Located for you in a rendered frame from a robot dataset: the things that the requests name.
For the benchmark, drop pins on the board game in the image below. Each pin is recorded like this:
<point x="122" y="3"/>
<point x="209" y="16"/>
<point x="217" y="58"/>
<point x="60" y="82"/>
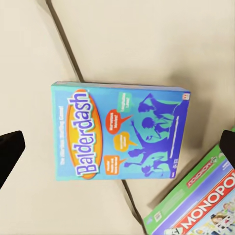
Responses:
<point x="203" y="203"/>
<point x="116" y="132"/>

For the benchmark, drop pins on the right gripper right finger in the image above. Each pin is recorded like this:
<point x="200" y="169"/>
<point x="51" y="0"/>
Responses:
<point x="227" y="146"/>

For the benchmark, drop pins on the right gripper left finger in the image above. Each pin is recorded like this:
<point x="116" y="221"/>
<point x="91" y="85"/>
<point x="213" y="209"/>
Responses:
<point x="12" y="145"/>

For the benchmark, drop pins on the bed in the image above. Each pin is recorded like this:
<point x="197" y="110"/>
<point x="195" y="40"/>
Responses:
<point x="164" y="43"/>

